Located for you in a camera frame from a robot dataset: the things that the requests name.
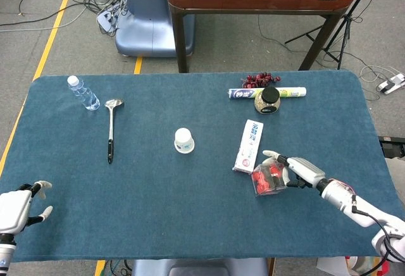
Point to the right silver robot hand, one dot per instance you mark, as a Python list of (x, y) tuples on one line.
[(305, 171)]

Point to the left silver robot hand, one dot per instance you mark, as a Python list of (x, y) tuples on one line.
[(12, 209)]

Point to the transparent box with red contents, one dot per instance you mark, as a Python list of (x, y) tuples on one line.
[(265, 179)]

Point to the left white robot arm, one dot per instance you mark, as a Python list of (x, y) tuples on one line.
[(5, 252)]

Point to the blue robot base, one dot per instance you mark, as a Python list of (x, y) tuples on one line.
[(145, 19)]

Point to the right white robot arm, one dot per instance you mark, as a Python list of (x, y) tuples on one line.
[(341, 197)]

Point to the white toothpaste box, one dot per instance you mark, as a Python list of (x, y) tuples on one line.
[(250, 146)]

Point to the white plastic cup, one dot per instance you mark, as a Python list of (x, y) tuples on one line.
[(183, 140)]

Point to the glass jar black lid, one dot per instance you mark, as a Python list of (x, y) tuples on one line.
[(267, 102)]

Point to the black object beside table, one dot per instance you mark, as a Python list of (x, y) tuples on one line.
[(394, 147)]

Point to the beige fabric object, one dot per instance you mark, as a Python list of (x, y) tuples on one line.
[(398, 174)]

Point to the white blue green tube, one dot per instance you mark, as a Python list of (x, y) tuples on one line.
[(243, 93)]

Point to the red grape bunch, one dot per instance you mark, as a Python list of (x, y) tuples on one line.
[(257, 80)]

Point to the white grey power strip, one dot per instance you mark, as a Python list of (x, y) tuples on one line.
[(390, 84)]

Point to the clear plastic water bottle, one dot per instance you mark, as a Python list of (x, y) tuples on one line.
[(84, 95)]

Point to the blue grey robot torso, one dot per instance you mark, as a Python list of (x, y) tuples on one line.
[(199, 268)]

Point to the blue tablecloth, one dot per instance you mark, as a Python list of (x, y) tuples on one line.
[(158, 200)]

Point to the black tripod stand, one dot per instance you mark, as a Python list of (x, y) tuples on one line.
[(347, 16)]

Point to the brown mahjong table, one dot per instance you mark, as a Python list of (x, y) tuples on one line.
[(253, 0)]

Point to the white power strip with plugs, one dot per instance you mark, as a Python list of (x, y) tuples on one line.
[(104, 19)]

